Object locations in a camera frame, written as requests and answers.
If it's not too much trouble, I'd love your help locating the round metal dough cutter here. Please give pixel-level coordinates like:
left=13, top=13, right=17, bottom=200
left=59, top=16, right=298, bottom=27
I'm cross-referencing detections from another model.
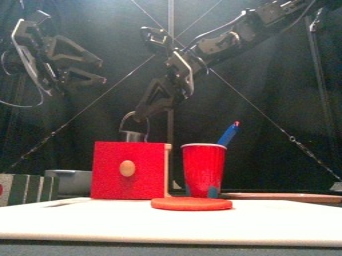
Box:
left=117, top=110, right=151, bottom=143

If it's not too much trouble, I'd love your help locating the red wooden drawer with knob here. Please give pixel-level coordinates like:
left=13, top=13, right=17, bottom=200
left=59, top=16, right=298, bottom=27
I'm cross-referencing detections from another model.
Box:
left=89, top=140, right=173, bottom=201

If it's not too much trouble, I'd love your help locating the flat red dough disc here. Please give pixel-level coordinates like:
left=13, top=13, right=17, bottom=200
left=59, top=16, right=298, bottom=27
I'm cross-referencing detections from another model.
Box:
left=149, top=196, right=234, bottom=212

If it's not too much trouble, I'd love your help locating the red plastic cup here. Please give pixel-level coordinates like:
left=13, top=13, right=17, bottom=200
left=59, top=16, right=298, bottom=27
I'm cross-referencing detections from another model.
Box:
left=179, top=142, right=228, bottom=199

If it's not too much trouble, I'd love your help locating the grey plastic tub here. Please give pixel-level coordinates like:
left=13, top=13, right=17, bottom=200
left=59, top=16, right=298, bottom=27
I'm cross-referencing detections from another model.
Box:
left=43, top=169, right=93, bottom=197

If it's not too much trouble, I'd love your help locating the white cutting board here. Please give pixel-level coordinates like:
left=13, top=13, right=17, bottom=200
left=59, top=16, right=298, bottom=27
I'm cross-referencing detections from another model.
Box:
left=0, top=196, right=342, bottom=249

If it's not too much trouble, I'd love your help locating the brown wooden board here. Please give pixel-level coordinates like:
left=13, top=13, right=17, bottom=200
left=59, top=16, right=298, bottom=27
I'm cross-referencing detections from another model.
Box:
left=219, top=192, right=342, bottom=205

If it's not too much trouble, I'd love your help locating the plain diagonal brace wire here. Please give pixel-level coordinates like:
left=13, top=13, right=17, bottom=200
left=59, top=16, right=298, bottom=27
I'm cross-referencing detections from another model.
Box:
left=2, top=0, right=226, bottom=173

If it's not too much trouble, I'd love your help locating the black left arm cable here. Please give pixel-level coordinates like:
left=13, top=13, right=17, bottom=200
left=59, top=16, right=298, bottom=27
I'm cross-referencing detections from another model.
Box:
left=0, top=49, right=47, bottom=109

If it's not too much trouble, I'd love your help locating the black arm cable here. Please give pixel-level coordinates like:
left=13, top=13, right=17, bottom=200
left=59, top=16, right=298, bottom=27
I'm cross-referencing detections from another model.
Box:
left=0, top=49, right=47, bottom=109
left=180, top=9, right=251, bottom=52

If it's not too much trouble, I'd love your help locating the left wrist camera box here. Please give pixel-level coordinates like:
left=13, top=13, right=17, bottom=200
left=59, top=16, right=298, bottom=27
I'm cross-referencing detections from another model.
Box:
left=24, top=9, right=53, bottom=34

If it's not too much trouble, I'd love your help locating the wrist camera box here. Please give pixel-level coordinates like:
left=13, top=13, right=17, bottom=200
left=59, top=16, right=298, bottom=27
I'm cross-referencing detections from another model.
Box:
left=139, top=25, right=175, bottom=56
left=24, top=9, right=53, bottom=34

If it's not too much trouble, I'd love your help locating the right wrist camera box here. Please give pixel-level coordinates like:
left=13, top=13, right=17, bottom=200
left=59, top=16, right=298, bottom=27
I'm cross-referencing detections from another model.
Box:
left=139, top=25, right=175, bottom=56

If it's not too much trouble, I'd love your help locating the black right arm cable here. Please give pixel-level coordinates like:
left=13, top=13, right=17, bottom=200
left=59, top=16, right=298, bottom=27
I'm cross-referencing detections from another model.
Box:
left=180, top=9, right=251, bottom=52

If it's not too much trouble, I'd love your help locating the vertical metal frame pole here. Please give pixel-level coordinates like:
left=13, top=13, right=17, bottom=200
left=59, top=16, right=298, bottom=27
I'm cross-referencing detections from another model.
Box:
left=165, top=0, right=177, bottom=193

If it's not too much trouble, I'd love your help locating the thin leaning frame strut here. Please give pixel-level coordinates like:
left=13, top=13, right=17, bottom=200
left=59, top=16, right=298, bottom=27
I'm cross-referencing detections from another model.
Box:
left=303, top=8, right=334, bottom=174

